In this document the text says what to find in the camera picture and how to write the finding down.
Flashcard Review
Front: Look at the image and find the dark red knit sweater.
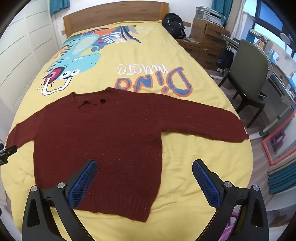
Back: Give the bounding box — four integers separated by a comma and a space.
6, 87, 248, 222

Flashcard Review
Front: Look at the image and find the stack of teal mats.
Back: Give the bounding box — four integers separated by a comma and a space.
268, 162, 295, 194

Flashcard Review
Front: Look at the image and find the pink framed board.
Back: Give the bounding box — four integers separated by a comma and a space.
262, 113, 295, 166

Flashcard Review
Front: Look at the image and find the teal curtain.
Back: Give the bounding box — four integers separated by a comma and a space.
49, 0, 70, 15

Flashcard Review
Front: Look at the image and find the grey office chair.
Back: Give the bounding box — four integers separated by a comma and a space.
218, 40, 271, 128

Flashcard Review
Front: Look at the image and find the black shopping bag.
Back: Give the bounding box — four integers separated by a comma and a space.
216, 45, 236, 71

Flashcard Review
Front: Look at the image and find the yellow dinosaur bedspread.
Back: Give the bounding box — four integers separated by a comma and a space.
13, 21, 253, 240

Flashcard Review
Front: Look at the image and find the wooden drawer cabinet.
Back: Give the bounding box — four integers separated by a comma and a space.
177, 18, 230, 71

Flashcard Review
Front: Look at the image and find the wooden headboard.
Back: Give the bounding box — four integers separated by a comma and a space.
63, 1, 169, 37

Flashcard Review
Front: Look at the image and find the black backpack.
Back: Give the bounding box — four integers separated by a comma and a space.
162, 13, 186, 39

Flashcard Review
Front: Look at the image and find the white printer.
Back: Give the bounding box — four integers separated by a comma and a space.
195, 6, 225, 27

